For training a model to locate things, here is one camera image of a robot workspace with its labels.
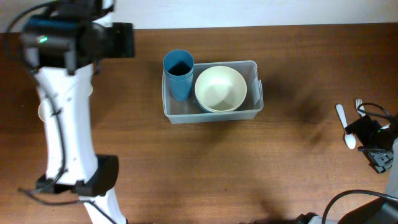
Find white plastic spoon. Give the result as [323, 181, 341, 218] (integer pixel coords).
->
[335, 104, 356, 149]

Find white plastic fork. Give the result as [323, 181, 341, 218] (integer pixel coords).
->
[356, 98, 366, 117]

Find blue cup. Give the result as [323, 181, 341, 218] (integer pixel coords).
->
[167, 75, 193, 101]
[163, 49, 195, 81]

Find cream cup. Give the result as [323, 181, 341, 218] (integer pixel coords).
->
[37, 100, 47, 123]

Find blue bowl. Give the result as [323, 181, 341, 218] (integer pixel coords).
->
[196, 101, 212, 113]

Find cream bowl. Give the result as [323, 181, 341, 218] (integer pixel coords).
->
[195, 65, 248, 95]
[195, 92, 246, 113]

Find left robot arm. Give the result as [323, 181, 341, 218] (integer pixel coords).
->
[20, 1, 134, 223]

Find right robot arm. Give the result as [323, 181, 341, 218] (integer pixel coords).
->
[294, 115, 397, 224]

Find clear plastic storage container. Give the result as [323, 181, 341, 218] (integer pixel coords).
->
[162, 60, 264, 124]

